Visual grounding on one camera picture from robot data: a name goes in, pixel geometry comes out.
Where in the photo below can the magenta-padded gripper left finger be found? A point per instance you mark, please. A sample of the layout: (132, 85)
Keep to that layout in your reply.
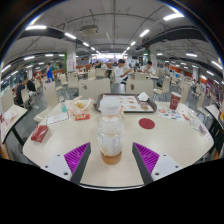
(60, 166)

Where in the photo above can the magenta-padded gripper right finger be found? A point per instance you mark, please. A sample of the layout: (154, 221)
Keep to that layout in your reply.
(163, 166)

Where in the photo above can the clear bottle with white cap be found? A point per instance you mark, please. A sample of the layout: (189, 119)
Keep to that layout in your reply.
(111, 133)

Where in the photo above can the red box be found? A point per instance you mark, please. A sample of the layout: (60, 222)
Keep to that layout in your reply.
(39, 133)

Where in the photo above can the flat round red coaster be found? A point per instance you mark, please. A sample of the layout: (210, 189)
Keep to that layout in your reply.
(146, 123)

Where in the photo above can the white paper leaflet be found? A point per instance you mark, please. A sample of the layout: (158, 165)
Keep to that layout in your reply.
(57, 118)

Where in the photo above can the colourful sticker sheet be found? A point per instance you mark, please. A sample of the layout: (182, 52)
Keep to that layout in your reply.
(169, 113)

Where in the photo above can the clear plastic bag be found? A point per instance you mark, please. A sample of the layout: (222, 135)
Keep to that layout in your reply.
(197, 125)

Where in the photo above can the red sauce packet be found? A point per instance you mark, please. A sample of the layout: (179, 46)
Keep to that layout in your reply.
(82, 117)

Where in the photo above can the small red sachet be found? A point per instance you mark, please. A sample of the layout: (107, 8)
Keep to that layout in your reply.
(185, 117)

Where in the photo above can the small teal bottle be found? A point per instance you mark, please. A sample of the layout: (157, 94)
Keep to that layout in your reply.
(63, 106)

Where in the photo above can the crumpled food wrapper bag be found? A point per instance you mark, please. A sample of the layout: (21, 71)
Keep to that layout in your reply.
(80, 106)

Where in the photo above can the red paper cup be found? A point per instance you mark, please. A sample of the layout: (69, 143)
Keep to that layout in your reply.
(175, 101)

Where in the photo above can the neighbouring beige table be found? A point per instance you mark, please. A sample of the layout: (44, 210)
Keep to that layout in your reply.
(213, 111)
(13, 116)

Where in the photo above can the dark food tray with paper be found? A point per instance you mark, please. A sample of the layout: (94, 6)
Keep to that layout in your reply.
(133, 103)

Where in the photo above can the crumpled white napkin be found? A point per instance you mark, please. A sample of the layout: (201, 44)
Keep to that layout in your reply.
(143, 96)

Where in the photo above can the beige chair with round hole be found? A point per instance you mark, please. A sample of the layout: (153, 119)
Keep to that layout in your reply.
(140, 87)
(95, 88)

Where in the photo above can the person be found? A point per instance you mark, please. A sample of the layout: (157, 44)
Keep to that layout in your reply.
(20, 93)
(31, 86)
(119, 73)
(149, 69)
(49, 73)

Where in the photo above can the far group of beige chairs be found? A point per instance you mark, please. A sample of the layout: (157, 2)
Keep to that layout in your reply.
(72, 80)

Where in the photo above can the ceiling air conditioner unit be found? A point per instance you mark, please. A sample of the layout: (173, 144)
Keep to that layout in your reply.
(89, 30)

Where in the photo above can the ceiling lights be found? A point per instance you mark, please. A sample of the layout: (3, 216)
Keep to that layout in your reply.
(173, 16)

